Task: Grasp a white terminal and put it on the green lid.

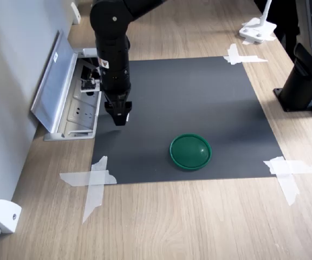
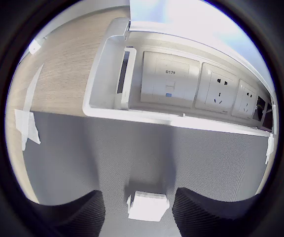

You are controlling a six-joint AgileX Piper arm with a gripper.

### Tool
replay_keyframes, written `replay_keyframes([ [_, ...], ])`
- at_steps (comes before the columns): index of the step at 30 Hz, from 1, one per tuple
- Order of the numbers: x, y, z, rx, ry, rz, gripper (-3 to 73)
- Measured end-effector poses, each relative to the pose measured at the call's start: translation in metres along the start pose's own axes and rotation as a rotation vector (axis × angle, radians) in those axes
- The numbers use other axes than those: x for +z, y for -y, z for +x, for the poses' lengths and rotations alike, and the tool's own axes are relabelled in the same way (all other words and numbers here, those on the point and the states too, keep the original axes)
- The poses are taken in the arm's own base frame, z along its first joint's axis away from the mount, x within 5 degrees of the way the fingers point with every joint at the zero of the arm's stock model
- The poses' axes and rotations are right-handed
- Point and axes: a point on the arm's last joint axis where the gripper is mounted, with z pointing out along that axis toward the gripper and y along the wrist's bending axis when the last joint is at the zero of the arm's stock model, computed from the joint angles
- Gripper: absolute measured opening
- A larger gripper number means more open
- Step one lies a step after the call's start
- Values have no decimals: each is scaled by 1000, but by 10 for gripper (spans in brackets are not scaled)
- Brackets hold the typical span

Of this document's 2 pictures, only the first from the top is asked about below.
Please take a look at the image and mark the round green lid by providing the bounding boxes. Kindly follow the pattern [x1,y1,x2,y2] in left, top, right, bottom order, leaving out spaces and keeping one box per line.
[169,133,213,172]

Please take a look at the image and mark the dark grey mat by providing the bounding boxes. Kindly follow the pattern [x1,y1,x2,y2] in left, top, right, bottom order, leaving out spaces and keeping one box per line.
[92,56,285,186]

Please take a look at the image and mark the white tape cross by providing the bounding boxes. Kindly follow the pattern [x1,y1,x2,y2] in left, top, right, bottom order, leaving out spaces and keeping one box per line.
[223,43,269,66]
[263,156,312,207]
[59,155,118,224]

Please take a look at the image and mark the camera box with circuit board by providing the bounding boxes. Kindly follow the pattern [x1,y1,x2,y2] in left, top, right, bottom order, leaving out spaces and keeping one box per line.
[80,77,102,94]

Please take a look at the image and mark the silver cable duct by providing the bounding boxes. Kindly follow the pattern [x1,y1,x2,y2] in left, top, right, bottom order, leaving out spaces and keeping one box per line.
[30,29,103,142]

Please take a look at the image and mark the small white bracket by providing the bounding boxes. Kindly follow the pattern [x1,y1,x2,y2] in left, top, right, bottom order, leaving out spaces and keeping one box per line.
[70,2,81,25]
[0,199,22,235]

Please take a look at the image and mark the white camera stand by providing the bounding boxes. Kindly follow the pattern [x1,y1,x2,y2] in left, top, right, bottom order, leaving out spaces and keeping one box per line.
[238,0,278,45]

